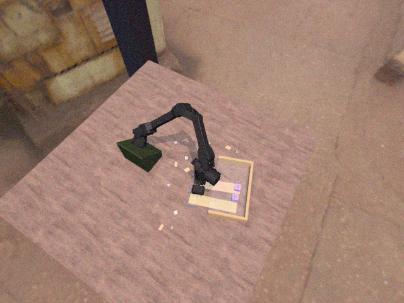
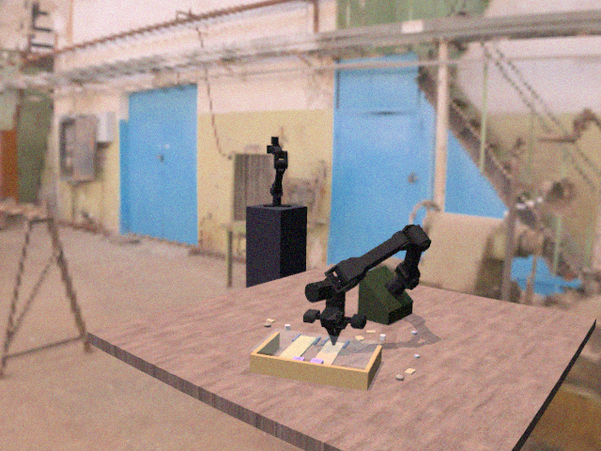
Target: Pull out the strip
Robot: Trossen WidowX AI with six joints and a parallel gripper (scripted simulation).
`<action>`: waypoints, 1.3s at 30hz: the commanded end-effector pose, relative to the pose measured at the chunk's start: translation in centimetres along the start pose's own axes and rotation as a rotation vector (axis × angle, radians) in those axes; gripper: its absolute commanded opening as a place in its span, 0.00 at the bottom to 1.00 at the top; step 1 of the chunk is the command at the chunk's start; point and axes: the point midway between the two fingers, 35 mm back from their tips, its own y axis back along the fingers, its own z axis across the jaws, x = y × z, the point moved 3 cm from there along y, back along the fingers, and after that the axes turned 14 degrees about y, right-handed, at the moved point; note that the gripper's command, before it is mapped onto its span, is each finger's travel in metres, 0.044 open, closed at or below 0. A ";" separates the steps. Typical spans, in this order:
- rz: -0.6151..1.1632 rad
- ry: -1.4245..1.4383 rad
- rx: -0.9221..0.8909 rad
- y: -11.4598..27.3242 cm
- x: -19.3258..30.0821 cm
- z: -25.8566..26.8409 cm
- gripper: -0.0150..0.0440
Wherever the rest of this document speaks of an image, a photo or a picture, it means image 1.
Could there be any tan open-top box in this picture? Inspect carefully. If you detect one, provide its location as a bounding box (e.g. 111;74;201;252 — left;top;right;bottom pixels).
208;155;254;223

